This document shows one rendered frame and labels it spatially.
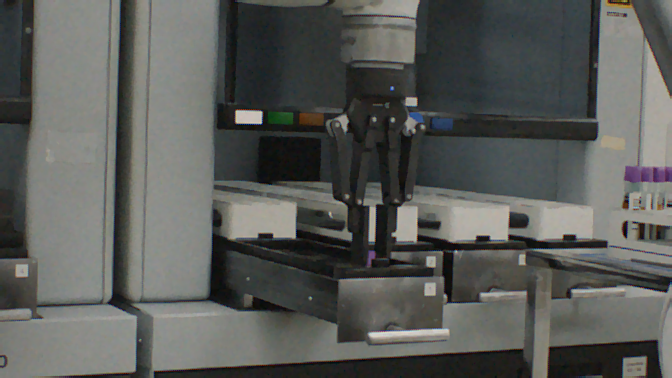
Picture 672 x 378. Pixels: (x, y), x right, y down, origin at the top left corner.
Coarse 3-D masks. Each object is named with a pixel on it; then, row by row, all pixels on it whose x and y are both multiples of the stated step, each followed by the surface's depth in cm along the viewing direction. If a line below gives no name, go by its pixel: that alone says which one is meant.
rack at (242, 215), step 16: (224, 192) 196; (224, 208) 175; (240, 208) 173; (256, 208) 175; (272, 208) 176; (288, 208) 177; (224, 224) 175; (240, 224) 174; (256, 224) 175; (272, 224) 176; (288, 224) 177
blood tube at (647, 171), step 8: (648, 168) 160; (648, 176) 160; (648, 184) 160; (648, 192) 160; (648, 200) 160; (640, 208) 161; (648, 208) 160; (640, 224) 161; (648, 224) 161; (640, 232) 161; (648, 232) 161
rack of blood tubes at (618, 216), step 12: (612, 216) 162; (624, 216) 160; (636, 216) 158; (648, 216) 156; (660, 216) 154; (612, 228) 162; (612, 240) 162; (624, 240) 160; (636, 240) 159; (648, 240) 160; (660, 240) 161; (612, 252) 162; (624, 252) 160; (636, 252) 158; (660, 252) 154; (660, 264) 154
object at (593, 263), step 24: (528, 264) 169; (552, 264) 164; (576, 264) 159; (600, 264) 155; (624, 264) 154; (648, 264) 155; (528, 288) 169; (648, 288) 146; (528, 312) 169; (528, 336) 169; (528, 360) 169
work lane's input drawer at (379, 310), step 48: (240, 240) 172; (288, 240) 175; (240, 288) 165; (288, 288) 153; (336, 288) 142; (384, 288) 144; (432, 288) 147; (336, 336) 142; (384, 336) 139; (432, 336) 142
